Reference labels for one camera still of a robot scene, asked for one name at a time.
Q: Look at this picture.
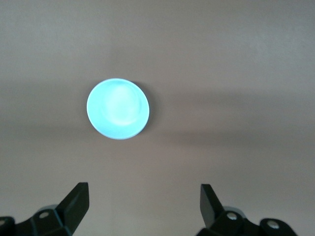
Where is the light blue bowl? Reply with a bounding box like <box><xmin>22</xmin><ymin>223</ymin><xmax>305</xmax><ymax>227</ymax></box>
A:
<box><xmin>86</xmin><ymin>78</ymin><xmax>151</xmax><ymax>141</ymax></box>

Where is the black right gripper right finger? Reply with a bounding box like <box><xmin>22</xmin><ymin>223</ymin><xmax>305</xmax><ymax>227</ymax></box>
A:
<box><xmin>199</xmin><ymin>183</ymin><xmax>298</xmax><ymax>236</ymax></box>

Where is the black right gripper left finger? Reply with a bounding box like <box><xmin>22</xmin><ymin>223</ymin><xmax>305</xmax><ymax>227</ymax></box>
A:
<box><xmin>0</xmin><ymin>182</ymin><xmax>90</xmax><ymax>236</ymax></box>

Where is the brown table cover sheet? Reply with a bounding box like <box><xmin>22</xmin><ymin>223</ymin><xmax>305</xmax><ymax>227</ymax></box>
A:
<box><xmin>0</xmin><ymin>0</ymin><xmax>315</xmax><ymax>236</ymax></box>

